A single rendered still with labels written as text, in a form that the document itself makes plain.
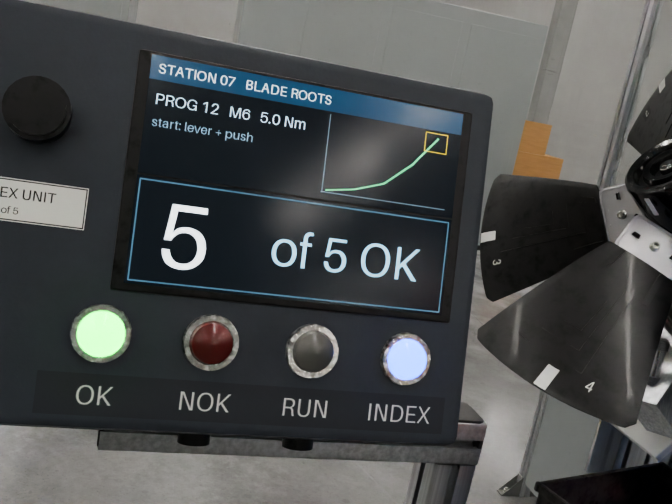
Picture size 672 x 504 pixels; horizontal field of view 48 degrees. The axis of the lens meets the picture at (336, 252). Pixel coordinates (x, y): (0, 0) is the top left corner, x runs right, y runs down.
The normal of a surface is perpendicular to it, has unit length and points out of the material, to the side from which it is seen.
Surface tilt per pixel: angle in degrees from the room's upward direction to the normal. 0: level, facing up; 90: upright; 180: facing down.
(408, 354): 71
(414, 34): 90
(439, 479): 90
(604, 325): 49
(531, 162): 90
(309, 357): 78
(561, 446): 90
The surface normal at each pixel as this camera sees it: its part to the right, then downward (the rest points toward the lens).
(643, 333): 0.00, -0.51
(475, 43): 0.18, 0.25
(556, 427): -0.95, -0.12
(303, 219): 0.30, 0.00
